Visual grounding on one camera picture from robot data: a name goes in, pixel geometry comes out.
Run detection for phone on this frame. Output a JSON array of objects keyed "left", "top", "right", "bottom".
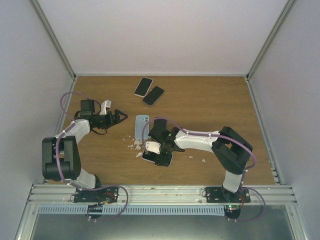
[
  {"left": 141, "top": 152, "right": 173, "bottom": 167},
  {"left": 134, "top": 77, "right": 153, "bottom": 98},
  {"left": 142, "top": 86, "right": 165, "bottom": 107}
]

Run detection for light blue phone case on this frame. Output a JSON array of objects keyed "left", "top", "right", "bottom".
[{"left": 134, "top": 115, "right": 150, "bottom": 140}]

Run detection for black smartphone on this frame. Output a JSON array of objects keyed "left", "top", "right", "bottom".
[{"left": 152, "top": 118, "right": 167, "bottom": 133}]

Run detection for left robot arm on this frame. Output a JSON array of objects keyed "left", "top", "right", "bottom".
[{"left": 41, "top": 99, "right": 128, "bottom": 202}]

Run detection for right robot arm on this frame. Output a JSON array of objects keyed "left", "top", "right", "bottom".
[{"left": 144, "top": 126, "right": 253, "bottom": 203}]

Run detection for phone in grey case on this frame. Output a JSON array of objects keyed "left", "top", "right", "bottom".
[{"left": 142, "top": 86, "right": 165, "bottom": 107}]

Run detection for phone in white case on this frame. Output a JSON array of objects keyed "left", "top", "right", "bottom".
[{"left": 134, "top": 77, "right": 153, "bottom": 98}]

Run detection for white debris pile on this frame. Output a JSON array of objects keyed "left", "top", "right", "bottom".
[{"left": 127, "top": 138, "right": 151, "bottom": 158}]

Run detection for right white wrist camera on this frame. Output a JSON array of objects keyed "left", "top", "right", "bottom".
[{"left": 144, "top": 141, "right": 161, "bottom": 155}]

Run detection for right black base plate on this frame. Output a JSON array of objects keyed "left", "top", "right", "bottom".
[{"left": 201, "top": 186, "right": 251, "bottom": 204}]

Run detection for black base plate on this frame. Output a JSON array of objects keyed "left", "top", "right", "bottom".
[
  {"left": 70, "top": 186, "right": 119, "bottom": 204},
  {"left": 201, "top": 186, "right": 251, "bottom": 204}
]

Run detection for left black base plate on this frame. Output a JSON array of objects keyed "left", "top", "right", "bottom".
[{"left": 70, "top": 186, "right": 119, "bottom": 204}]

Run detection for aluminium rail frame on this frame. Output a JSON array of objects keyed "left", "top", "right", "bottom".
[{"left": 27, "top": 184, "right": 297, "bottom": 205}]

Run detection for grey slotted cable duct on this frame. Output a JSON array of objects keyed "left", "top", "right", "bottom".
[{"left": 38, "top": 204, "right": 225, "bottom": 216}]

